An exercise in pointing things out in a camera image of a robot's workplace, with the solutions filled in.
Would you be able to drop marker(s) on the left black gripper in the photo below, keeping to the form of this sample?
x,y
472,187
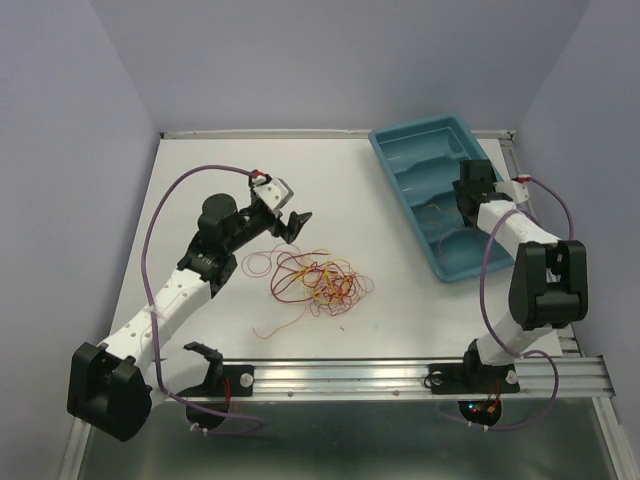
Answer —
x,y
289,231

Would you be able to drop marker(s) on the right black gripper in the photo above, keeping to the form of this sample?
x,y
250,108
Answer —
x,y
457,187

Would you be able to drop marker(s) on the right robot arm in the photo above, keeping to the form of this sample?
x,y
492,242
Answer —
x,y
549,285

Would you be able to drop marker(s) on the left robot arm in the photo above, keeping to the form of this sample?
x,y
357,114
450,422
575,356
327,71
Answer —
x,y
115,384

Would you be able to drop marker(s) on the teal plastic tray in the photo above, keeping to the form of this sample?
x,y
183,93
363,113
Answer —
x,y
421,159

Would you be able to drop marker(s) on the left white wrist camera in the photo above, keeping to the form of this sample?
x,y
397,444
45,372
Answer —
x,y
272,191

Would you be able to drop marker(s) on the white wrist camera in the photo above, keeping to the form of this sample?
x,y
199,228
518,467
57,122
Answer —
x,y
272,191
516,189

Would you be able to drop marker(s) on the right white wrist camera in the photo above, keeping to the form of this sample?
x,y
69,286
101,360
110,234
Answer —
x,y
516,189

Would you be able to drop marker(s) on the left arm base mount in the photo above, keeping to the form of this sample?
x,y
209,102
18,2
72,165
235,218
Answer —
x,y
206,374

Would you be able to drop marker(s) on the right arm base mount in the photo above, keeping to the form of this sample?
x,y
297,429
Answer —
x,y
470,376

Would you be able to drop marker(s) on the aluminium rail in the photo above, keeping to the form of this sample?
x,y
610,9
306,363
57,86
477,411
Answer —
x,y
379,380

